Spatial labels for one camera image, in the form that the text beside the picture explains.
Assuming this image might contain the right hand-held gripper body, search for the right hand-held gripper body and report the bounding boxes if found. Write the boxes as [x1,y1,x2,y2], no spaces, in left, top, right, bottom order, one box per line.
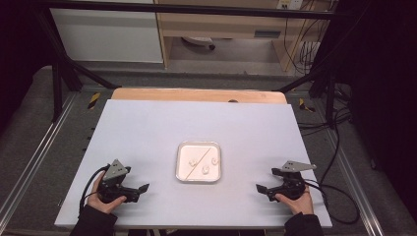
[270,159,318,202]

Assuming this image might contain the dark curtain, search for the dark curtain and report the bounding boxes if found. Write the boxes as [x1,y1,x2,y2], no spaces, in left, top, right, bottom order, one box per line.
[0,0,55,132]
[333,0,417,217]

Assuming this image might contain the thin wooden skewer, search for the thin wooden skewer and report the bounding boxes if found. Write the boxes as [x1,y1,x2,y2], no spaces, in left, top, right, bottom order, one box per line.
[184,147,211,181]

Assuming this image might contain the wooden table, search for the wooden table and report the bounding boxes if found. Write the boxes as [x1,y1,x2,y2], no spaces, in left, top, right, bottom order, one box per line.
[110,87,288,105]

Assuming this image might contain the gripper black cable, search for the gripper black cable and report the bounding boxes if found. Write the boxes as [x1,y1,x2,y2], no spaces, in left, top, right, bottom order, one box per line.
[78,164,110,219]
[303,178,361,226]

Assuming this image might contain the square metal tray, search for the square metal tray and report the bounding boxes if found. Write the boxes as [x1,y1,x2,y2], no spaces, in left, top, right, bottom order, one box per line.
[175,141,222,184]

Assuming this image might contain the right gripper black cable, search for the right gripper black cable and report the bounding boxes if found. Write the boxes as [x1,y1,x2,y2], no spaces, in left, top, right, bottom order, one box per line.
[303,178,361,226]

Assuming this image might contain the yellow black tape strip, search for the yellow black tape strip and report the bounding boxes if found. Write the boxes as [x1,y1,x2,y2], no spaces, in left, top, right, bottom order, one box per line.
[298,97,316,113]
[87,91,101,110]

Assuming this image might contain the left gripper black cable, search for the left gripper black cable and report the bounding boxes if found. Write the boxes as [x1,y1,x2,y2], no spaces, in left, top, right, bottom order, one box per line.
[78,164,110,219]

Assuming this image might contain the light wooden desk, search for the light wooden desk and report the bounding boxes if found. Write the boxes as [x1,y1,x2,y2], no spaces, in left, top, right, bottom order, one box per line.
[153,0,339,73]

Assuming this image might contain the aluminium floor rail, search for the aluminium floor rail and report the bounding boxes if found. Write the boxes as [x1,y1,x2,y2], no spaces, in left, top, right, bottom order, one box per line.
[0,92,79,224]
[323,129,386,236]

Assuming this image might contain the person's right hand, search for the person's right hand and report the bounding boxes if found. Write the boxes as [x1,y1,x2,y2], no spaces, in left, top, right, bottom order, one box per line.
[274,186,315,216]

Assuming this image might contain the black metal frame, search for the black metal frame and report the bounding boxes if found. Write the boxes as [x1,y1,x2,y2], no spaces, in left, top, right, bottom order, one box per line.
[31,0,339,124]

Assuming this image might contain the person's left hand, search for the person's left hand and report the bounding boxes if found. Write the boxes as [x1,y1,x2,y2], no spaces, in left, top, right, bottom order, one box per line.
[86,170,128,215]

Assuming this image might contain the black cables on floor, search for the black cables on floor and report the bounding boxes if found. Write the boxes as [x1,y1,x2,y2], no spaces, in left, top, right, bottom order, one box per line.
[296,83,354,138]

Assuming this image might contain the white board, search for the white board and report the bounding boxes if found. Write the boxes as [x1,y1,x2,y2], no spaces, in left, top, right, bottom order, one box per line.
[53,98,333,230]

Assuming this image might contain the chair base with caster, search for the chair base with caster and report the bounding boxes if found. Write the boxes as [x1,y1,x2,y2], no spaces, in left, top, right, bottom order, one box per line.
[180,35,216,51]

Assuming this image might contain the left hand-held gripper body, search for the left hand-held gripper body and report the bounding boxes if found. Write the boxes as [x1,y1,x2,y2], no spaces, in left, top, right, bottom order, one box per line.
[96,158,141,205]

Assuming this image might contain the white cabinet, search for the white cabinet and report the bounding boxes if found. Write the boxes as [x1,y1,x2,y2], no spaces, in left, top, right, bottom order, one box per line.
[49,8,164,64]

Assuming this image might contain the hanging black cables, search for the hanging black cables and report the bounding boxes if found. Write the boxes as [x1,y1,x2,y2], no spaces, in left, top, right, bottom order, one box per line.
[282,0,332,76]

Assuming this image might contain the white wall socket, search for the white wall socket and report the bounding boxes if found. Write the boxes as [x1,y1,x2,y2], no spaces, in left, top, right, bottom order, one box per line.
[276,0,305,11]

